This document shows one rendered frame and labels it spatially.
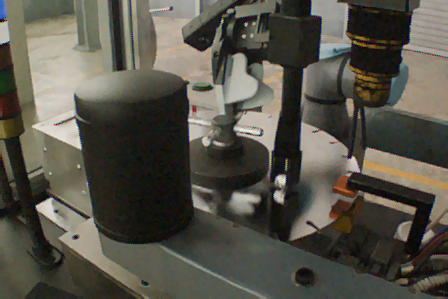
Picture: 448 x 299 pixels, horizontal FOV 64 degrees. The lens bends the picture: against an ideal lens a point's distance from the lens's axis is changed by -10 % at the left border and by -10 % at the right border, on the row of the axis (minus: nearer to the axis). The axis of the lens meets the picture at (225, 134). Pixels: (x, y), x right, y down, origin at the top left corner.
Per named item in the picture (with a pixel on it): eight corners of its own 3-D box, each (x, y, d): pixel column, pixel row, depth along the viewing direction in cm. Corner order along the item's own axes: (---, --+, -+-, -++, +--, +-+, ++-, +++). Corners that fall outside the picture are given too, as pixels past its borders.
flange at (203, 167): (172, 183, 44) (170, 163, 43) (183, 139, 54) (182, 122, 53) (273, 183, 44) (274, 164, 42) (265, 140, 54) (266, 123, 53)
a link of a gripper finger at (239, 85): (244, 126, 45) (258, 48, 46) (205, 122, 49) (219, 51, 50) (259, 131, 47) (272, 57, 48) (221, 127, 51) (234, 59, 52)
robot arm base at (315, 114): (308, 112, 118) (311, 80, 114) (356, 123, 110) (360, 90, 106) (286, 129, 107) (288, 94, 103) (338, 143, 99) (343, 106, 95)
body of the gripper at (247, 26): (267, 46, 44) (281, -45, 45) (209, 49, 50) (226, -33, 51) (298, 67, 50) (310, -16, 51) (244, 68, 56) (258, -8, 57)
